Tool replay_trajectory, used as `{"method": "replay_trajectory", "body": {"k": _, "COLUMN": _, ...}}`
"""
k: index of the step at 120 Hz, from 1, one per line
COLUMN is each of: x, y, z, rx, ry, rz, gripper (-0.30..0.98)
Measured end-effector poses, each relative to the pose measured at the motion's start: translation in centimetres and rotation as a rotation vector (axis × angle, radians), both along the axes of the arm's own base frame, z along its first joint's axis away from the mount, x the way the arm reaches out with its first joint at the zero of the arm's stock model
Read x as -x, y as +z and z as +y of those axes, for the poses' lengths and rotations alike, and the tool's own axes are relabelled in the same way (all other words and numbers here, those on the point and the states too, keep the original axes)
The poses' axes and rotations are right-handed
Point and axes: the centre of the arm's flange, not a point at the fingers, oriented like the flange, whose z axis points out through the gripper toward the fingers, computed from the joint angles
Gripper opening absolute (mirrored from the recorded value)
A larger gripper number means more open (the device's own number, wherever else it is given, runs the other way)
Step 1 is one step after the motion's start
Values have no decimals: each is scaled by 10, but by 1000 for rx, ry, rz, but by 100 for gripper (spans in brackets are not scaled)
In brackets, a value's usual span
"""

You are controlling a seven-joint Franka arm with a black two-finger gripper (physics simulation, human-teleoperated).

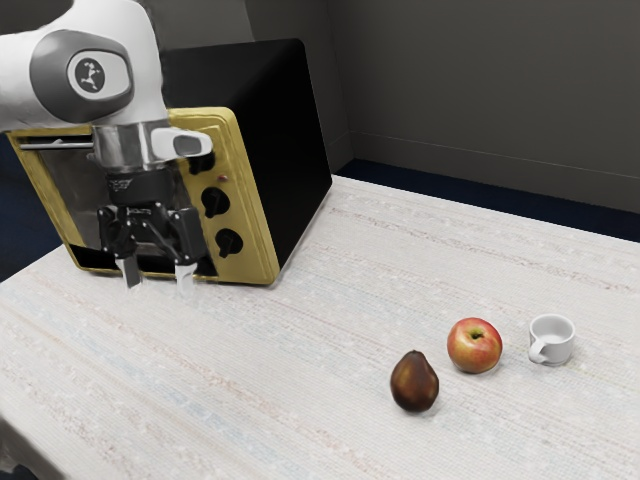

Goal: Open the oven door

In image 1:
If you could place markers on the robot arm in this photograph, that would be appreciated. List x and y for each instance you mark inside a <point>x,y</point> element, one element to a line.
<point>95,45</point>

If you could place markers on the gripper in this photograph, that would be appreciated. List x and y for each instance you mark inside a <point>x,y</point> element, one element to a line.
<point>140,200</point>

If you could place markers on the red apple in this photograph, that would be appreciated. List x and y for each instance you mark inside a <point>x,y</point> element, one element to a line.
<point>474,345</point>

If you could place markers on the black and gold oven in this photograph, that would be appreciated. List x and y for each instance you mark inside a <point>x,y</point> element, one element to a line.
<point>280,150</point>

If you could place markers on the white cup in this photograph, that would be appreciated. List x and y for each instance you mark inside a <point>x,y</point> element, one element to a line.
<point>550,340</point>

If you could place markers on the dark red pear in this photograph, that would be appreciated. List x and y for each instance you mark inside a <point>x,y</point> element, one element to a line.
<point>414,382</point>

